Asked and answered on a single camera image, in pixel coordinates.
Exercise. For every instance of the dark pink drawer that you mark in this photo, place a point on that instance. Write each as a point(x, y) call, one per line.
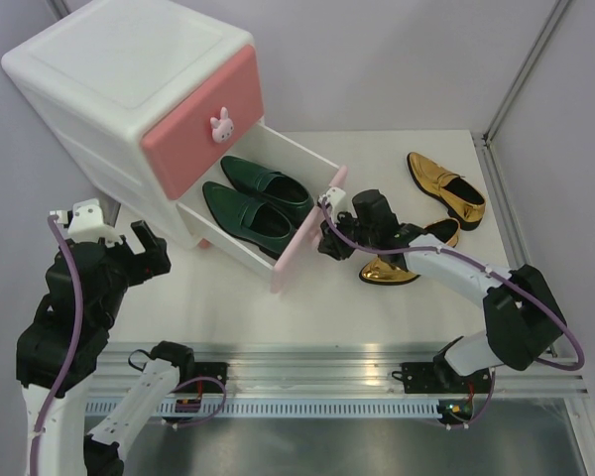
point(183, 145)

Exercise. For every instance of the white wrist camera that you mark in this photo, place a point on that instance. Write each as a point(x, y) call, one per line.
point(85, 222)
point(334, 201)

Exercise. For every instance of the white slotted cable duct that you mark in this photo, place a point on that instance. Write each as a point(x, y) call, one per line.
point(313, 408)

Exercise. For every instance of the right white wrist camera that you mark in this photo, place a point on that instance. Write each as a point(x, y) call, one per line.
point(334, 201)

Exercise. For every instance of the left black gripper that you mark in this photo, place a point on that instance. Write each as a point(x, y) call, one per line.
point(157, 259)

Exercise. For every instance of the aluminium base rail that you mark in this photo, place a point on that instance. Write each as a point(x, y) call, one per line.
point(331, 371)

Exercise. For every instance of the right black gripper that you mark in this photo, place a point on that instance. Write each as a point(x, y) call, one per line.
point(331, 245)

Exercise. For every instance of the green loafer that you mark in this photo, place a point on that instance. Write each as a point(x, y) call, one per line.
point(285, 193)
point(249, 219)

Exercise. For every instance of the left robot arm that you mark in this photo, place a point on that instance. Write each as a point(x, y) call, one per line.
point(57, 354)

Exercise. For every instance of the light pink drawer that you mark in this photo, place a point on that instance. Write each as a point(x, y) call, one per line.
point(270, 149)

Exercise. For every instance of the gold loafer far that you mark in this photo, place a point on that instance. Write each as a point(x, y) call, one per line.
point(463, 201)

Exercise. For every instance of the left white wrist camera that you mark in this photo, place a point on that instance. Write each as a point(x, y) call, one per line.
point(85, 222)

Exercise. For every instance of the gold loafer near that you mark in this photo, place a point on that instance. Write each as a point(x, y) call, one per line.
point(379, 273)

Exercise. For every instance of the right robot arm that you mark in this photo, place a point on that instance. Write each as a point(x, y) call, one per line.
point(521, 316)

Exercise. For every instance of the white plastic shoe cabinet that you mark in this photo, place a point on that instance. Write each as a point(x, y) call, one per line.
point(105, 75)

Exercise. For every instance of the gold loafer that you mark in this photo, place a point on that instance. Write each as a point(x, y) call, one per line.
point(463, 201)
point(379, 273)

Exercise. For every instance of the aluminium corner frame post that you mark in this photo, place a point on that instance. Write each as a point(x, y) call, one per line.
point(528, 66)

